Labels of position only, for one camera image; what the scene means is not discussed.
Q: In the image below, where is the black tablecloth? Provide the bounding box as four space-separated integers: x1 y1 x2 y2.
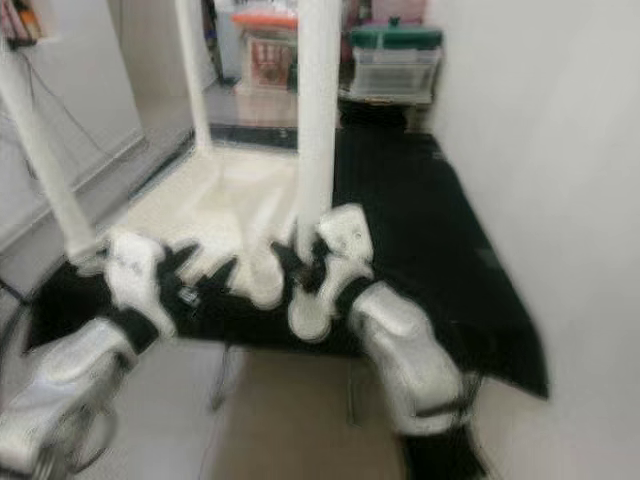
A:
25 125 551 399

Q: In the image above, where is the black round basin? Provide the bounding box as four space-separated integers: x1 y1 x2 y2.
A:
340 100 421 131

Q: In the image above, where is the beige woven rug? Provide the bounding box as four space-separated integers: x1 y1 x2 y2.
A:
235 90 301 126

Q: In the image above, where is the red printed cardboard box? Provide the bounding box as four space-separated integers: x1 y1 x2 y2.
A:
245 30 301 91

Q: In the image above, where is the orange flat box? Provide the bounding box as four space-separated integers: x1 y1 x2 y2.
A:
230 10 301 33

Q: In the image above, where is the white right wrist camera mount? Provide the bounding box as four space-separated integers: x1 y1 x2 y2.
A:
315 205 376 316

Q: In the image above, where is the black wall power cable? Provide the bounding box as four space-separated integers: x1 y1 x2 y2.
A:
20 50 103 141

